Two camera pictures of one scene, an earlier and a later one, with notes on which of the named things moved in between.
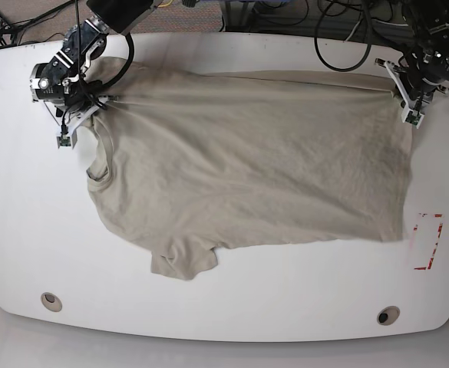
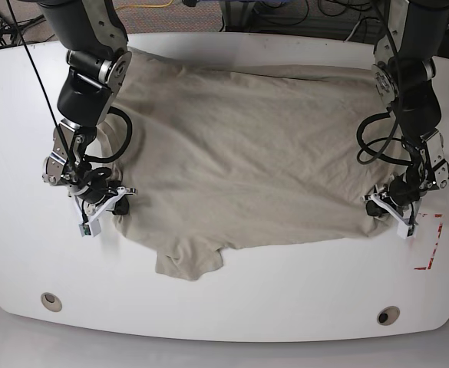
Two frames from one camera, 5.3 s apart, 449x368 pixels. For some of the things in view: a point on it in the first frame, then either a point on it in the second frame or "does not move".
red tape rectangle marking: x=429 y=264 does not move
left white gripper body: x=70 y=123 -> x=121 y=208
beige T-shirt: x=191 y=162 does not move
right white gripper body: x=414 y=112 -> x=374 y=209
